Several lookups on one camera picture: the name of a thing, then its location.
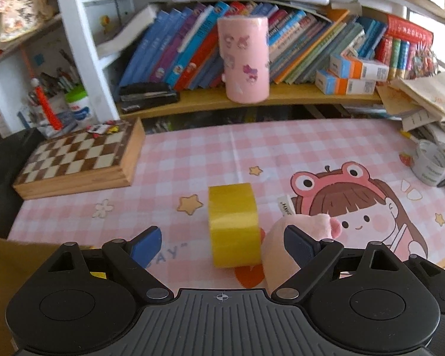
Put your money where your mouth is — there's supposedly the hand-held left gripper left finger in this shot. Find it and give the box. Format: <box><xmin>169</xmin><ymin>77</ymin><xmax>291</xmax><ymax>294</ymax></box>
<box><xmin>31</xmin><ymin>226</ymin><xmax>175</xmax><ymax>303</ymax></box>

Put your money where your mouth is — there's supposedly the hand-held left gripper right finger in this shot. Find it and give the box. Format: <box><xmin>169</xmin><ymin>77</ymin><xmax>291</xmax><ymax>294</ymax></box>
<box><xmin>271</xmin><ymin>225</ymin><xmax>413</xmax><ymax>303</ymax></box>

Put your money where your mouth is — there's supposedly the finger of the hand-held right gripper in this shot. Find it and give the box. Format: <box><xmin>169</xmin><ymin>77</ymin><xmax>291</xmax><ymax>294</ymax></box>
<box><xmin>403</xmin><ymin>255</ymin><xmax>441</xmax><ymax>290</ymax></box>

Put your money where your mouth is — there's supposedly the pink plush pig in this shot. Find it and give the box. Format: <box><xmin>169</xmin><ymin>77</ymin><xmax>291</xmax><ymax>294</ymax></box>
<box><xmin>260</xmin><ymin>194</ymin><xmax>344</xmax><ymax>297</ymax></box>

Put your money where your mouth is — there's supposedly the yellow tape roll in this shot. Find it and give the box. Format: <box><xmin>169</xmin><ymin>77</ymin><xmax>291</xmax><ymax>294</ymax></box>
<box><xmin>208</xmin><ymin>183</ymin><xmax>262</xmax><ymax>268</ymax></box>

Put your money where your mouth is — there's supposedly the yellow cardboard box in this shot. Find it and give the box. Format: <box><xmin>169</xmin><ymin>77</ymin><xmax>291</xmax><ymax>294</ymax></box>
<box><xmin>0</xmin><ymin>234</ymin><xmax>108</xmax><ymax>345</ymax></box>

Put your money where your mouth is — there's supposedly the pink checked cloth desktop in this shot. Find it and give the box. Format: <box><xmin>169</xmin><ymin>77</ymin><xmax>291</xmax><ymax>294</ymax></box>
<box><xmin>7</xmin><ymin>117</ymin><xmax>445</xmax><ymax>290</ymax></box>

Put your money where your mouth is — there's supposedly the grey tape roll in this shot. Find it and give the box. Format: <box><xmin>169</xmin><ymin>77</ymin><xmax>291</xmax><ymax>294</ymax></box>
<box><xmin>411</xmin><ymin>140</ymin><xmax>445</xmax><ymax>187</ymax></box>

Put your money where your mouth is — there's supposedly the wooden chessboard box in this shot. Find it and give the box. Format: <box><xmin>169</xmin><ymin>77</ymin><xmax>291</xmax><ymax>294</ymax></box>
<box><xmin>13</xmin><ymin>117</ymin><xmax>146</xmax><ymax>201</ymax></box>

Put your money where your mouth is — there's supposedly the black stapler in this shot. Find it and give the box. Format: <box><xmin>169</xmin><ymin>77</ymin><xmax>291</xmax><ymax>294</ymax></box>
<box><xmin>118</xmin><ymin>82</ymin><xmax>180</xmax><ymax>114</ymax></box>

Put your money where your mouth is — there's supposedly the white jar green lid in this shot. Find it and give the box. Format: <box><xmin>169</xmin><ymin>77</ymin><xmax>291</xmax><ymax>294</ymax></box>
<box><xmin>65</xmin><ymin>85</ymin><xmax>99</xmax><ymax>127</ymax></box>

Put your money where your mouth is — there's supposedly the pen holder with pens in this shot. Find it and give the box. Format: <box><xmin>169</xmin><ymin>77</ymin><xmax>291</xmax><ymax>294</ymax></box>
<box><xmin>18</xmin><ymin>69</ymin><xmax>78</xmax><ymax>138</ymax></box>

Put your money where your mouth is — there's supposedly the pile of papers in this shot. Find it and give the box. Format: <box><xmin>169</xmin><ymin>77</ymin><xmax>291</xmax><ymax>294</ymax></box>
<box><xmin>376</xmin><ymin>70</ymin><xmax>445</xmax><ymax>156</ymax></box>

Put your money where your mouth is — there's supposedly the red tassel ornament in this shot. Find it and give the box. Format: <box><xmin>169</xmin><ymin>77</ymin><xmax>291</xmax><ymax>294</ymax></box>
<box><xmin>30</xmin><ymin>78</ymin><xmax>62</xmax><ymax>130</ymax></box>

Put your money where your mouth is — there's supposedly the pink printed cylinder cup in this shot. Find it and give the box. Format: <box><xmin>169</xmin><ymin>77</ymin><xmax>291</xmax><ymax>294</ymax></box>
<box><xmin>217</xmin><ymin>15</ymin><xmax>271</xmax><ymax>102</ymax></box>

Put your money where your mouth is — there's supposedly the row of colourful books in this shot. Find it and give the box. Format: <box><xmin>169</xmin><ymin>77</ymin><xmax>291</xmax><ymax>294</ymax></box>
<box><xmin>119</xmin><ymin>2</ymin><xmax>388</xmax><ymax>91</ymax></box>

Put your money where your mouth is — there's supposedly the lollipop bundle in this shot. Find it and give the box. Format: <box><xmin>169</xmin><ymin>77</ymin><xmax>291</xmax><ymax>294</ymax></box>
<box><xmin>411</xmin><ymin>42</ymin><xmax>439</xmax><ymax>80</ymax></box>

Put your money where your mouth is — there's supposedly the white bookshelf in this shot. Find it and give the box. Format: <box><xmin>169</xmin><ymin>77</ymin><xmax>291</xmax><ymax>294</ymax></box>
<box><xmin>0</xmin><ymin>0</ymin><xmax>445</xmax><ymax>134</ymax></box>

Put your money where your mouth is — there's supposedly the thick white book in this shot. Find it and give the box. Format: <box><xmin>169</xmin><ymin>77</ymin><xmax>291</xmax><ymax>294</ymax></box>
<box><xmin>96</xmin><ymin>4</ymin><xmax>160</xmax><ymax>58</ymax></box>

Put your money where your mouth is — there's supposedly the floral cloth doll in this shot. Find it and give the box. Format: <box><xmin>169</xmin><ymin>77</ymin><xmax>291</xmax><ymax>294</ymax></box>
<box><xmin>0</xmin><ymin>0</ymin><xmax>54</xmax><ymax>50</ymax></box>

